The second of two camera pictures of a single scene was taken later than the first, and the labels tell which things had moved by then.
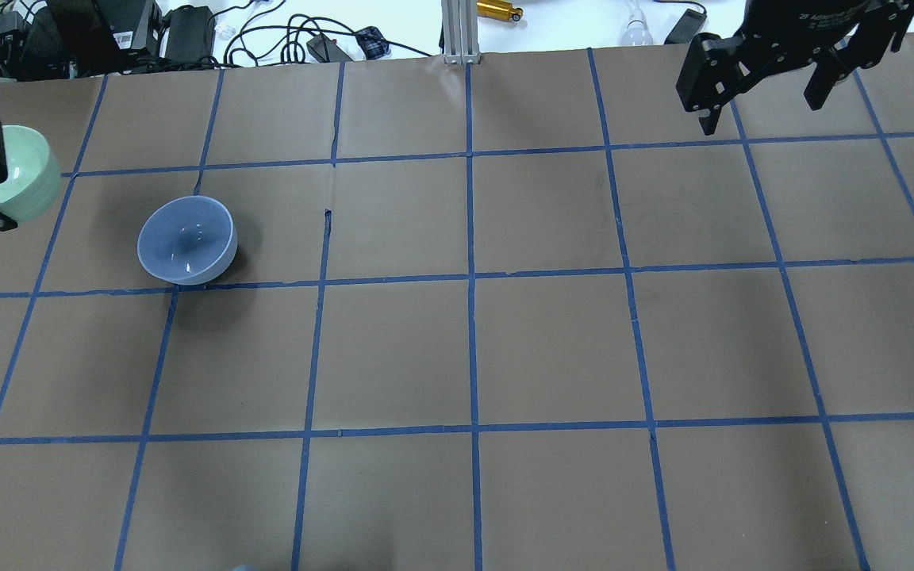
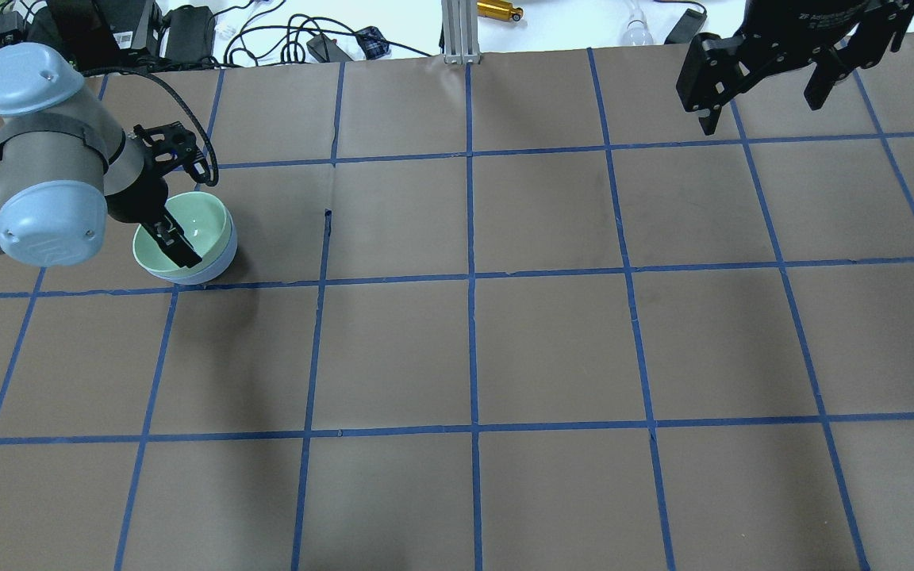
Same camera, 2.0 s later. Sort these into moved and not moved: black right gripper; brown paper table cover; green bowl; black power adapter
Moved: green bowl
Not moved: black power adapter; black right gripper; brown paper table cover
